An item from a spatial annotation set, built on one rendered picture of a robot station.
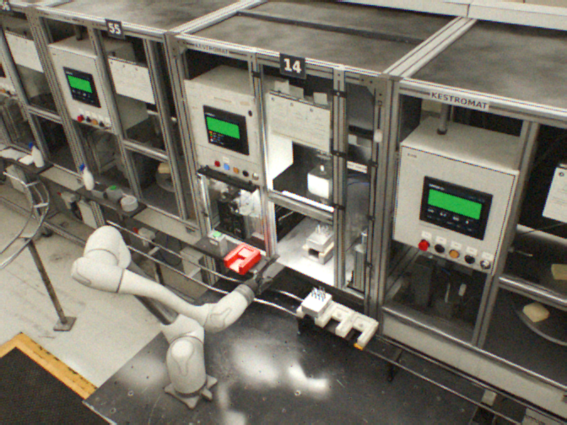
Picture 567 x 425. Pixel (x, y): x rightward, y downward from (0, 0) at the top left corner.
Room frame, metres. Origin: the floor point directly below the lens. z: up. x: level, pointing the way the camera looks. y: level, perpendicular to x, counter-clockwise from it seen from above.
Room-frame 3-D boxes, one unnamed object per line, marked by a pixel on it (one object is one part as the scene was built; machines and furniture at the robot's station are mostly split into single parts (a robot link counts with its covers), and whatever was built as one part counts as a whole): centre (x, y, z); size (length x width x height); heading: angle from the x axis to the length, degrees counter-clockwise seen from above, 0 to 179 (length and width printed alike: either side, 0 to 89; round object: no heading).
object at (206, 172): (2.25, 0.27, 1.37); 0.36 x 0.04 x 0.04; 52
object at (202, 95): (2.36, 0.19, 1.60); 0.42 x 0.29 x 0.46; 52
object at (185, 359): (1.55, 0.48, 0.85); 0.18 x 0.16 x 0.22; 5
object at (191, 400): (1.53, 0.47, 0.71); 0.22 x 0.18 x 0.06; 52
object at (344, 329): (1.73, -0.22, 0.84); 0.36 x 0.14 x 0.10; 52
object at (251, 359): (1.46, 0.07, 0.66); 1.50 x 1.06 x 0.04; 52
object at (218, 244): (2.23, 0.36, 0.97); 0.08 x 0.08 x 0.12; 52
